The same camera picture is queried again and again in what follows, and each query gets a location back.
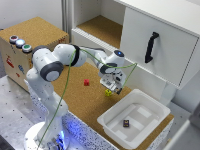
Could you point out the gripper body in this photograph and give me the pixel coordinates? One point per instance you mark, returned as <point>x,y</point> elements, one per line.
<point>111,80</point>

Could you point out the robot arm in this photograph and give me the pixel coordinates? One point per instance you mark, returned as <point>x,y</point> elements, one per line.
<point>50,65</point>

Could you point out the yellow block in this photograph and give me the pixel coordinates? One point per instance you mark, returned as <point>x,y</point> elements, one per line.
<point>108,92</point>

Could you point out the pink block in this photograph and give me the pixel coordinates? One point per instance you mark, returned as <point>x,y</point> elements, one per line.
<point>86,82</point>

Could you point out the purple block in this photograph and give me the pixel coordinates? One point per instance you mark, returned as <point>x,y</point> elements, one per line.
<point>126,123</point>

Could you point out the white plastic box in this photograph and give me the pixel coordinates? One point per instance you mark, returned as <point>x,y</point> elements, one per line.
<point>133,118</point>

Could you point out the white cabinet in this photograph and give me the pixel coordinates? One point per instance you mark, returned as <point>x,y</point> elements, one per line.
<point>100,26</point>

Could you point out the white sliding door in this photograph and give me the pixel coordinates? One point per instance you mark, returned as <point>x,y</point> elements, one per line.
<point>160,46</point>

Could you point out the green button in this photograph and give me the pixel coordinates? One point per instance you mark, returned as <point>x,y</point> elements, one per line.
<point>26,47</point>

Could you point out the wooden drawer box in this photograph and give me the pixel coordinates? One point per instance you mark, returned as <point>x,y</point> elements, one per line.
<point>31,36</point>

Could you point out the blue button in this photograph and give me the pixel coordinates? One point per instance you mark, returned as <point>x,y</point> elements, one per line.
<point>20,43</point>

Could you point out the red button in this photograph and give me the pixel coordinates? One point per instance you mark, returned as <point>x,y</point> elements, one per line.
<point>14,39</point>

